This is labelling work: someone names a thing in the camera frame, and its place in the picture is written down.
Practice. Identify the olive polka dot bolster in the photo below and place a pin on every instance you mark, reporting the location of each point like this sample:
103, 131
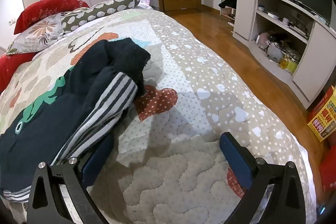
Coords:
105, 7

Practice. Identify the heart patterned quilt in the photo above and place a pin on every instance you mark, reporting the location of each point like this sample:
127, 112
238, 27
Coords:
189, 98

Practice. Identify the red box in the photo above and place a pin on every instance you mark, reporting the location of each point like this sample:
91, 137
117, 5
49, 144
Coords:
329, 169

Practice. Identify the white television cabinet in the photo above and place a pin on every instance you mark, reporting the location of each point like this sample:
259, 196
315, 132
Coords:
246, 11

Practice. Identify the navy pants with striped trim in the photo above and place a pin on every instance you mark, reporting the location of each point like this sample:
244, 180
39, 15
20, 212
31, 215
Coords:
52, 129

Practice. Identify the yellow bottle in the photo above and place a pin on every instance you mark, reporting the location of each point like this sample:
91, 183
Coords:
287, 64

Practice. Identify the grey round appliance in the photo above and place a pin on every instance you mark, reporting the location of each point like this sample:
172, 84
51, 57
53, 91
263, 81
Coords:
275, 53

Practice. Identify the small white box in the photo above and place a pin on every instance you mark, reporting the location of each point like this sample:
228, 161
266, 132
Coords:
273, 14

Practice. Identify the red pillow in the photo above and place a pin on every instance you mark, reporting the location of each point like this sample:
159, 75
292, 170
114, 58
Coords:
10, 66
39, 10

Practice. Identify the orange cardboard box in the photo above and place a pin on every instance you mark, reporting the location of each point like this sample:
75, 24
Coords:
321, 116

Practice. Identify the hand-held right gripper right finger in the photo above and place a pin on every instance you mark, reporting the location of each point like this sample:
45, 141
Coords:
236, 161

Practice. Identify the pink soft toy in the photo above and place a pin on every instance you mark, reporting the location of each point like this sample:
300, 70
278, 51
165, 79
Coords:
262, 39

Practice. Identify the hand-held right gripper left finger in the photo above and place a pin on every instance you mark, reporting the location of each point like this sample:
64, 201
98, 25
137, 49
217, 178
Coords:
95, 164

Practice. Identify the grey floral pillow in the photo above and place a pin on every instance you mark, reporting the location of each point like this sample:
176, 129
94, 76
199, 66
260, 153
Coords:
39, 33

